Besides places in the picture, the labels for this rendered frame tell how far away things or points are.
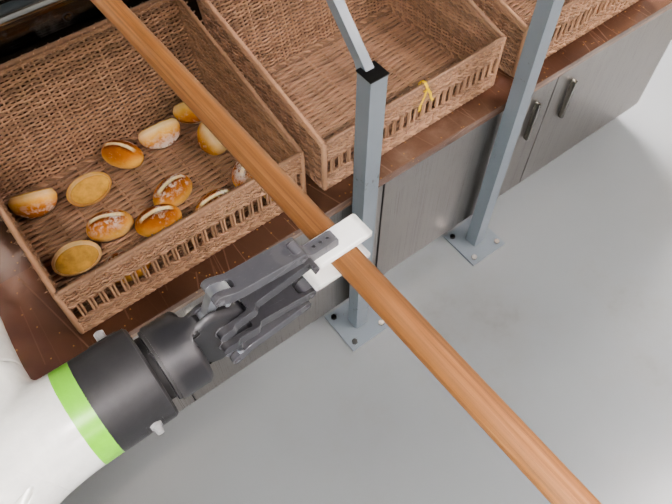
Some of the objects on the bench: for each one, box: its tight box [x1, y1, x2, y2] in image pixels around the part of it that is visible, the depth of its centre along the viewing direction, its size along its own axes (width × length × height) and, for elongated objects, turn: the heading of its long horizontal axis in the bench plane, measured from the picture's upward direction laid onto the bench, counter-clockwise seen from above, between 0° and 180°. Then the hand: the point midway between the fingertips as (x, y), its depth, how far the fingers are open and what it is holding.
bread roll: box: [8, 188, 57, 218], centre depth 138 cm, size 6×10×7 cm
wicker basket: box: [196, 0, 507, 191], centre depth 153 cm, size 49×56×28 cm
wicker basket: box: [0, 0, 307, 334], centre depth 133 cm, size 49×56×28 cm
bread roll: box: [51, 240, 102, 276], centre depth 131 cm, size 6×10×7 cm
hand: (335, 252), depth 64 cm, fingers closed on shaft, 3 cm apart
